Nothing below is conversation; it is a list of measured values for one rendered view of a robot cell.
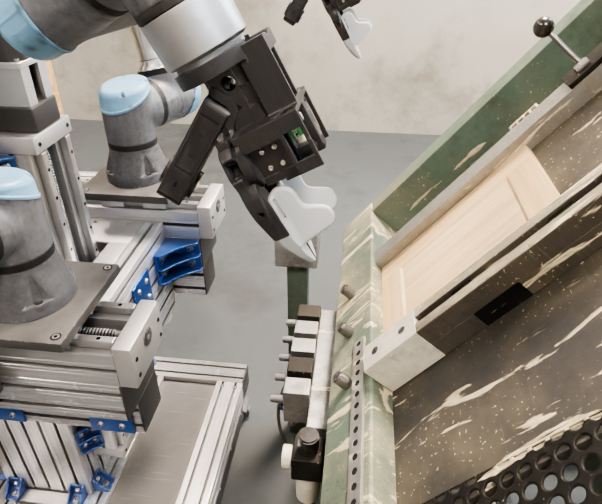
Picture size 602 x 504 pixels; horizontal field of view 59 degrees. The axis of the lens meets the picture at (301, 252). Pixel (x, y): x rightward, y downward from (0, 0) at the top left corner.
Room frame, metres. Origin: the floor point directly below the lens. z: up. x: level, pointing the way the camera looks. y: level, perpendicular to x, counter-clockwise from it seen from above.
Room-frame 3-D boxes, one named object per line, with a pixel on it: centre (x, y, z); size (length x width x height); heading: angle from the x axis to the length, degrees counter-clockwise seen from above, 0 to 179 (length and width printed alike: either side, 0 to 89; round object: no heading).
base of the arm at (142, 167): (1.22, 0.41, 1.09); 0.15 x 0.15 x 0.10
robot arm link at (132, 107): (1.23, 0.40, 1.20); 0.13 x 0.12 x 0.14; 148
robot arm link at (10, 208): (0.72, 0.47, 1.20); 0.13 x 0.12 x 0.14; 160
